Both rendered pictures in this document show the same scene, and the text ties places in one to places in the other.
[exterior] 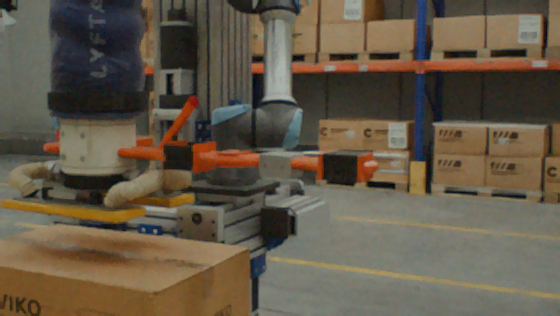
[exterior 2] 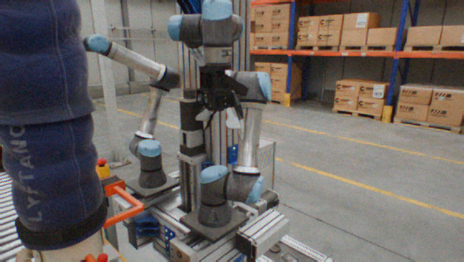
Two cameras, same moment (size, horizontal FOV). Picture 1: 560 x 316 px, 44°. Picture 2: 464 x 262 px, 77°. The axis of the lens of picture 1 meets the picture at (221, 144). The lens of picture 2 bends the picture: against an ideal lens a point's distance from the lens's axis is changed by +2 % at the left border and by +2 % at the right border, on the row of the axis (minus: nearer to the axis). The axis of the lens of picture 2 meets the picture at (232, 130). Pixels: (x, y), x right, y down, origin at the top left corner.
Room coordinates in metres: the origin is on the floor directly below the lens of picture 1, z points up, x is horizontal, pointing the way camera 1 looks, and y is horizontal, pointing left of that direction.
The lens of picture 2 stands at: (0.97, -0.36, 1.77)
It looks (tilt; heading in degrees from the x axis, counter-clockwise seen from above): 17 degrees down; 13
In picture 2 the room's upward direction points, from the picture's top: straight up
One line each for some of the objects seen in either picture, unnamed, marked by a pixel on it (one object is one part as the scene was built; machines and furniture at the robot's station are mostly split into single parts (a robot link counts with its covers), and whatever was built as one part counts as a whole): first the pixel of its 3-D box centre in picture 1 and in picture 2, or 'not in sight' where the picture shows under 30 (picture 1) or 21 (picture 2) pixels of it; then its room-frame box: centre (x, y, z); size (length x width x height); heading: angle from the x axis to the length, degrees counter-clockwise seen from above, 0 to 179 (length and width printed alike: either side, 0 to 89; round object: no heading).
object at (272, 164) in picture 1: (281, 164); not in sight; (1.34, -0.12, 1.17); 0.07 x 0.07 x 0.04; 60
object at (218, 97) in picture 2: not in sight; (216, 87); (1.71, -0.14, 1.66); 0.09 x 0.08 x 0.12; 150
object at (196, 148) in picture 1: (189, 155); not in sight; (1.44, 0.07, 1.18); 0.10 x 0.08 x 0.06; 150
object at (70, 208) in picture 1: (71, 201); not in sight; (1.49, 0.33, 1.08); 0.34 x 0.10 x 0.05; 60
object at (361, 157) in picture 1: (345, 166); not in sight; (1.26, -0.23, 1.18); 0.08 x 0.07 x 0.05; 60
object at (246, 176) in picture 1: (231, 166); (214, 206); (2.03, -0.03, 1.09); 0.15 x 0.15 x 0.10
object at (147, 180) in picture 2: not in sight; (152, 173); (2.27, 0.40, 1.09); 0.15 x 0.15 x 0.10
